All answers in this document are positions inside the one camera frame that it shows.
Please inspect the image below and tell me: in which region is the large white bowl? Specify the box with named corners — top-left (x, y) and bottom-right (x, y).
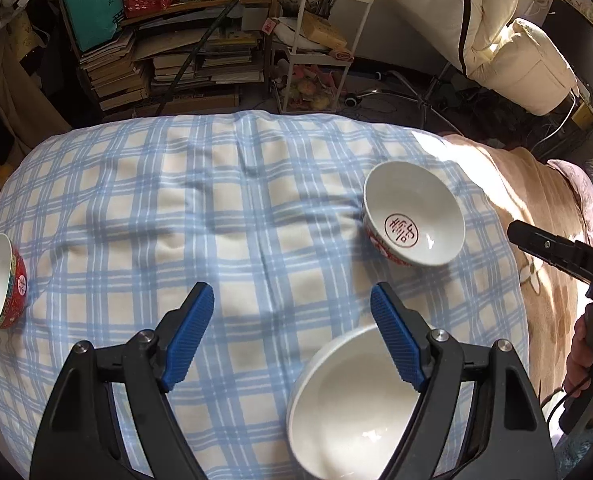
top-left (287, 324), bottom-right (419, 479)

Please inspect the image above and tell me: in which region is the red bowl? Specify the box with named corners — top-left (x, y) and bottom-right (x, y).
top-left (0, 233), bottom-right (28, 330)
top-left (362, 160), bottom-right (465, 266)

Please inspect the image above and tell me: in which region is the person's right hand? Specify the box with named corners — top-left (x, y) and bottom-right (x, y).
top-left (563, 315), bottom-right (593, 393)

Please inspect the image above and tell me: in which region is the brown flower blanket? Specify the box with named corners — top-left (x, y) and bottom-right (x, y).
top-left (415, 131), bottom-right (593, 399)

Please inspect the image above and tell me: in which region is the blue plaid cloth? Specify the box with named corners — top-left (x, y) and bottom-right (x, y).
top-left (0, 112), bottom-right (528, 479)

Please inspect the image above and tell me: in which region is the black monitor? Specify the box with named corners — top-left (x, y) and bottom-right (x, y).
top-left (543, 0), bottom-right (593, 84)

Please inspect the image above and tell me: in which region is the stack of books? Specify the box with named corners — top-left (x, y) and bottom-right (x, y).
top-left (80, 32), bottom-right (150, 112)

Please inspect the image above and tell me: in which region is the brown coat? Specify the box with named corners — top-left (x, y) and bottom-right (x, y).
top-left (0, 12), bottom-right (71, 166)

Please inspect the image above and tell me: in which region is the wooden shelf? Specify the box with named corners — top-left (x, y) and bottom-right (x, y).
top-left (59, 0), bottom-right (270, 113)

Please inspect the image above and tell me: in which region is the white recliner chair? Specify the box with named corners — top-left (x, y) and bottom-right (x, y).
top-left (389, 0), bottom-right (579, 116)

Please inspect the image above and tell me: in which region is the black reaching pole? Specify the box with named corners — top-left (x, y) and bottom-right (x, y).
top-left (153, 0), bottom-right (241, 117)

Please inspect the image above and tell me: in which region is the white utility cart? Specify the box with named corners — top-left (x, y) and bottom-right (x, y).
top-left (270, 0), bottom-right (374, 114)

